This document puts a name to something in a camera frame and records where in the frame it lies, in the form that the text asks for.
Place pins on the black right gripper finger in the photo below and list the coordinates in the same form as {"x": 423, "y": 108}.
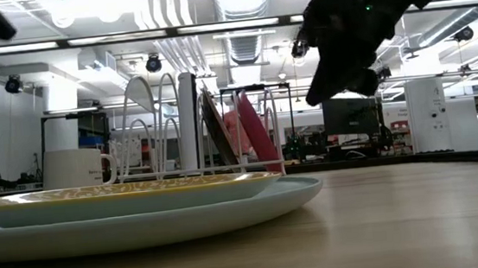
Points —
{"x": 338, "y": 77}

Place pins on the pink plate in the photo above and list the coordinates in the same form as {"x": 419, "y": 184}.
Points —
{"x": 258, "y": 136}

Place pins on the dark brown glazed plate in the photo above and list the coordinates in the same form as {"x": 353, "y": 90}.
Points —
{"x": 217, "y": 127}

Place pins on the large light blue plate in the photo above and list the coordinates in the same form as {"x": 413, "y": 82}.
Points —
{"x": 165, "y": 229}

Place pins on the yellow patterned plate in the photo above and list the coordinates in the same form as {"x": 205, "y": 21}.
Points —
{"x": 119, "y": 205}

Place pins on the black monitor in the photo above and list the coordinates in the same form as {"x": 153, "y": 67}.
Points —
{"x": 350, "y": 120}

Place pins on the white cabinet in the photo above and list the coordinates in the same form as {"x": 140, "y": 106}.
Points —
{"x": 428, "y": 113}

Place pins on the white mug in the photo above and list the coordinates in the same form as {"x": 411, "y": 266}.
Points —
{"x": 73, "y": 168}

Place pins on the black ceiling camera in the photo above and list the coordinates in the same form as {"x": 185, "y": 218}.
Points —
{"x": 463, "y": 34}
{"x": 154, "y": 63}
{"x": 299, "y": 50}
{"x": 13, "y": 84}
{"x": 385, "y": 73}

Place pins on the black metal table frame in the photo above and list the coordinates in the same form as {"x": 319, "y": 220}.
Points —
{"x": 397, "y": 161}

